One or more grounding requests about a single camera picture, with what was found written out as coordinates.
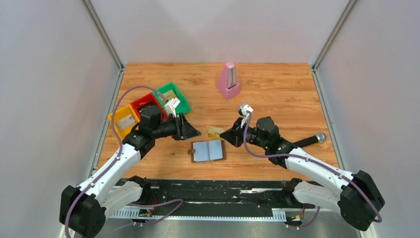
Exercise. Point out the gold card in green bin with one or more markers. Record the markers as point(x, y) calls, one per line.
point(170, 94)

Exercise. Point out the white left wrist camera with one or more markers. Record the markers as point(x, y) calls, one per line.
point(170, 108)

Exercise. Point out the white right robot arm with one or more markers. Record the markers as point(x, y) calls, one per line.
point(354, 196)

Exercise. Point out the pink metronome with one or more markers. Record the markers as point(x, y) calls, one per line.
point(228, 83)

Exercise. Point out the black microphone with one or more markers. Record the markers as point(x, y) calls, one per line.
point(319, 137)

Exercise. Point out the silver card in yellow bin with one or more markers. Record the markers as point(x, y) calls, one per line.
point(126, 122)

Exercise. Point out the red plastic bin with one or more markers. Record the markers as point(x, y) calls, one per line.
point(147, 100)

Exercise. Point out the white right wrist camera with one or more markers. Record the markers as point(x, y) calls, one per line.
point(245, 111)

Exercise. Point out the yellow plastic bin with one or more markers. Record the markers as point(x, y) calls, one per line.
point(121, 113)

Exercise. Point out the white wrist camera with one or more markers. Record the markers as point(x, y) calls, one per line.
point(170, 108)
point(245, 111)

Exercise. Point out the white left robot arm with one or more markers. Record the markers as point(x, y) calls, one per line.
point(108, 170)

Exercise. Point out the green plastic bin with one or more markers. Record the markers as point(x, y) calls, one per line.
point(184, 106)

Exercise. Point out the black mounting rail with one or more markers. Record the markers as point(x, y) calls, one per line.
point(151, 200)

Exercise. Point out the brown leather card holder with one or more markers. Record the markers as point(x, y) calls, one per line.
point(206, 151)

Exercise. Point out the gold card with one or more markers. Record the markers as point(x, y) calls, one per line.
point(214, 132)
point(170, 94)

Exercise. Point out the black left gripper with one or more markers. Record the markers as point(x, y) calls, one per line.
point(181, 126)

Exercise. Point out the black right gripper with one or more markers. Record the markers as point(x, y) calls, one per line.
point(238, 132)

